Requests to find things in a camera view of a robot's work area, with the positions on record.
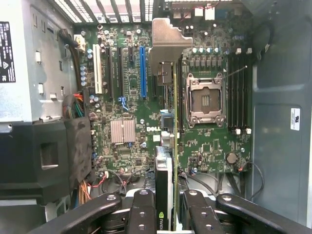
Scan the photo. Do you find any metal CPU socket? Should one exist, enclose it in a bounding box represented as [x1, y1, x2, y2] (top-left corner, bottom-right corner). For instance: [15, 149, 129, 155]
[185, 73, 226, 129]

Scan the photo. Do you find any silver finned chipset heatsink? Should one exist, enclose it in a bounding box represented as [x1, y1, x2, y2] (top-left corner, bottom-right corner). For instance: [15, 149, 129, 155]
[110, 119, 136, 143]

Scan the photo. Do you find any thin metal locking lever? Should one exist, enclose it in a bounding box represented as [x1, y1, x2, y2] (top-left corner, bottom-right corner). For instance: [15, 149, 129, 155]
[221, 64, 248, 80]

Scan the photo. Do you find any long black expansion slot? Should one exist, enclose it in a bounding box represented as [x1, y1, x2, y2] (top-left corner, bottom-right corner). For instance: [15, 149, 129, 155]
[117, 47, 124, 98]
[151, 74, 158, 98]
[106, 46, 115, 98]

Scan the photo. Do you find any blue expansion slot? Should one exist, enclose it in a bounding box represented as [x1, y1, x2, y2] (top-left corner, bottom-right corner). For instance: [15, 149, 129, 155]
[139, 46, 147, 100]

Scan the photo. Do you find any black plastic air shroud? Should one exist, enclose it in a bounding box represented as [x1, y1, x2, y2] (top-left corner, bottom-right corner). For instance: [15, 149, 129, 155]
[0, 116, 97, 207]

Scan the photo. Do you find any green motherboard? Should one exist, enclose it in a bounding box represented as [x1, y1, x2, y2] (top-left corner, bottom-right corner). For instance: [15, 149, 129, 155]
[73, 4, 254, 187]

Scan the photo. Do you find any white expansion slot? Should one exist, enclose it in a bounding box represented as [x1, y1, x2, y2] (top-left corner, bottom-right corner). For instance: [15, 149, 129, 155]
[93, 44, 103, 95]

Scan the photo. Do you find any black RAM slot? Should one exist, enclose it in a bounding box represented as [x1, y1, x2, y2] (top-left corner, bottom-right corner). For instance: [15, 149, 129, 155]
[228, 48, 234, 135]
[239, 48, 245, 135]
[245, 48, 252, 135]
[177, 55, 185, 134]
[234, 48, 240, 135]

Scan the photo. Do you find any round coin cell battery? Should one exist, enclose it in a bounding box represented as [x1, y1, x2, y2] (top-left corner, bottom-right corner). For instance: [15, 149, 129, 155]
[225, 152, 238, 164]

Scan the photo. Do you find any black open PC case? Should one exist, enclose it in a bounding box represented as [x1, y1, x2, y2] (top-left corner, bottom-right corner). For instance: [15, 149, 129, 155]
[0, 0, 312, 234]

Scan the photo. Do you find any blue plastic card latch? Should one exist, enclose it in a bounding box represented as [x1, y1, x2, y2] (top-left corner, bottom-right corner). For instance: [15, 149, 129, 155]
[118, 96, 129, 110]

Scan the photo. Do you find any black sleeved power cable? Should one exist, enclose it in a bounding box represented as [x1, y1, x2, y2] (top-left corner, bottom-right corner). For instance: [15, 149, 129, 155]
[58, 28, 86, 93]

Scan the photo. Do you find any coloured wire harness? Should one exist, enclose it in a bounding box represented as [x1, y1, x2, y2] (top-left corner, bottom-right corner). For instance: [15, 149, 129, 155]
[62, 91, 86, 120]

